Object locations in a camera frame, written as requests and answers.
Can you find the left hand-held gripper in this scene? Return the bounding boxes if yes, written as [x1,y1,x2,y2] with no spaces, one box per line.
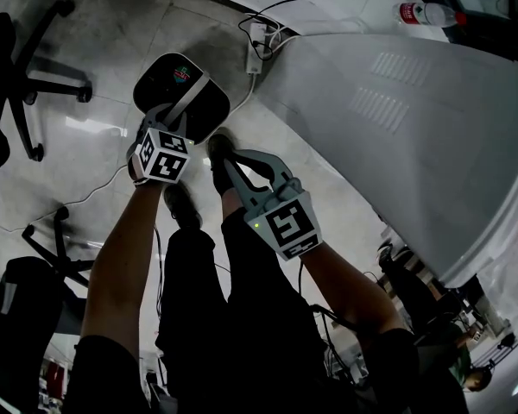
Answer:
[127,103,193,185]

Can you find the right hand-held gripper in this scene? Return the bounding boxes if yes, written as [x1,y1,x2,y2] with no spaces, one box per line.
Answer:
[224,148,323,262]

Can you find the person's left forearm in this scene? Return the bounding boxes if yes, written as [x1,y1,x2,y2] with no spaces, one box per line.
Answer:
[80,180,166,354]

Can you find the person's right forearm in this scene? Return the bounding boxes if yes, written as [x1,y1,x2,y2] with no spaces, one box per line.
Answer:
[299,241,406,336]

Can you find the person's right shoe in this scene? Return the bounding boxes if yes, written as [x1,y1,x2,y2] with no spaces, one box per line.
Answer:
[206,133,237,173]

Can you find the person's shoe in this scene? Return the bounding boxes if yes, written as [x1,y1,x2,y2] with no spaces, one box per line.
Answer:
[206,133,237,173]
[162,182,202,229]

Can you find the person's left shoe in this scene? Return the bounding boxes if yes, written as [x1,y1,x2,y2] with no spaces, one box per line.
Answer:
[162,182,202,229]

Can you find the white power strip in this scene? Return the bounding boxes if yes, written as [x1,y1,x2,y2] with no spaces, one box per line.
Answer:
[245,21,265,75]

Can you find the person's black trousers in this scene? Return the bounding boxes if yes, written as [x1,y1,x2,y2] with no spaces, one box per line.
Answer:
[155,207,330,414]

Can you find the black office chair with headrest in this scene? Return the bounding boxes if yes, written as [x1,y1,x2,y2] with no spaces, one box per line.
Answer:
[0,0,93,164]

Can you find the small clear water bottle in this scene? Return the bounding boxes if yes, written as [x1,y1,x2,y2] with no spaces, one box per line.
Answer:
[392,1,468,28]

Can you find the person's black shirt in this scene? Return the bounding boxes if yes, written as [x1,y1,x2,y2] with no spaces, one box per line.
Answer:
[71,328,471,414]

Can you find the large clear water bottle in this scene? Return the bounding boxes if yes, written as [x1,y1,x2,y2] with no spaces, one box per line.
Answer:
[477,212,518,349]

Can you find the white floor cable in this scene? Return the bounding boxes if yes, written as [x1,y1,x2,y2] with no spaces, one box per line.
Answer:
[0,71,261,234]

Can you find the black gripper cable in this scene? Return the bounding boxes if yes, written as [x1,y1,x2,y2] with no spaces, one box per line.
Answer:
[297,260,363,383]

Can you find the black plug cable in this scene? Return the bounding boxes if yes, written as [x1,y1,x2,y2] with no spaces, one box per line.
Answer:
[237,0,338,60]

